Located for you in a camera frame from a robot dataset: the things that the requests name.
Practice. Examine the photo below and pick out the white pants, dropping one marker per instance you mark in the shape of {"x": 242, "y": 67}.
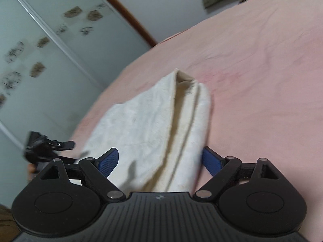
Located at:
{"x": 159, "y": 135}

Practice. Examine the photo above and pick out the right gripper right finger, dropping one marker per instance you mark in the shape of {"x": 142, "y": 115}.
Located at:
{"x": 223, "y": 172}

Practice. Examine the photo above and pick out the brown wooden wardrobe frame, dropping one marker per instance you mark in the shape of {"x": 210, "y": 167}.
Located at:
{"x": 133, "y": 22}

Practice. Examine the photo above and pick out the pink floral bed sheet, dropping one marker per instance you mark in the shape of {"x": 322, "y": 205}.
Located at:
{"x": 262, "y": 64}

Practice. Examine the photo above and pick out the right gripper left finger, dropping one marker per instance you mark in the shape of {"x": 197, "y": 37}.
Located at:
{"x": 96, "y": 172}

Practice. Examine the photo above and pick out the frosted sliding wardrobe door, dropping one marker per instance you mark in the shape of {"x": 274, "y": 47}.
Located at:
{"x": 57, "y": 57}

